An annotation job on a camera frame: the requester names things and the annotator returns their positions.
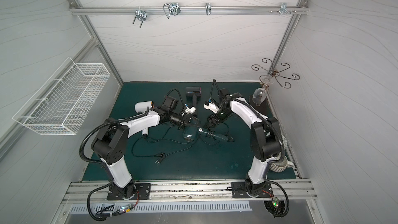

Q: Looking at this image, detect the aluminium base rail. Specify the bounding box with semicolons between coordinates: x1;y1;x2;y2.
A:
61;179;318;204

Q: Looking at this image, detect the white dryer black cord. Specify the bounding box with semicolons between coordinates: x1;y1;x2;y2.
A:
131;124;193;165

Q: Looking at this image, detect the aluminium top rail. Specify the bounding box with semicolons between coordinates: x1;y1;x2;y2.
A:
69;5;309;16

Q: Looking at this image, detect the green dryer black cord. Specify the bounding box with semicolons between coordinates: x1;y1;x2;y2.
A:
198;121;234;146

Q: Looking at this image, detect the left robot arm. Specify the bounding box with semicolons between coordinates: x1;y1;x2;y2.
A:
79;94;196;222

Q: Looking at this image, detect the grey dryer black cord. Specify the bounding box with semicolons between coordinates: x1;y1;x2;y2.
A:
167;114;212;159

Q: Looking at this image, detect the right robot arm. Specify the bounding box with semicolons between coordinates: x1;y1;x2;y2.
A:
204;79;285;198

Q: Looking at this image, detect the grey hair dryer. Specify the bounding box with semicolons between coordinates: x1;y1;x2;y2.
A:
186;86;201;117

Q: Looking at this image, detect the white wire basket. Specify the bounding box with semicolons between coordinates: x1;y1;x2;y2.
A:
12;58;110;136

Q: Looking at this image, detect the metal hook clamp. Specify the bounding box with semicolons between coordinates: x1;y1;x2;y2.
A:
205;3;211;16
269;3;296;16
162;2;181;19
132;8;147;28

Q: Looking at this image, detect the black ornate jewelry stand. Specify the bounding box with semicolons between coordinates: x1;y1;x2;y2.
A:
248;57;301;116

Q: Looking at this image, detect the green hair dryer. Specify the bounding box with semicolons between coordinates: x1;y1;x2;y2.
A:
182;127;234;143

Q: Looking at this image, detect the green table mat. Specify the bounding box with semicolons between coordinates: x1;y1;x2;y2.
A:
110;82;254;180

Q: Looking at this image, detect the white slotted cable duct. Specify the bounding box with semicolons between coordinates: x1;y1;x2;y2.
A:
69;201;252;214

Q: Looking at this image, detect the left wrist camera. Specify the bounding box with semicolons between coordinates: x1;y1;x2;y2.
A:
183;105;197;115

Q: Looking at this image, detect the white hair dryer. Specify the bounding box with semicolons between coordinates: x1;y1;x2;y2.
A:
135;101;154;139

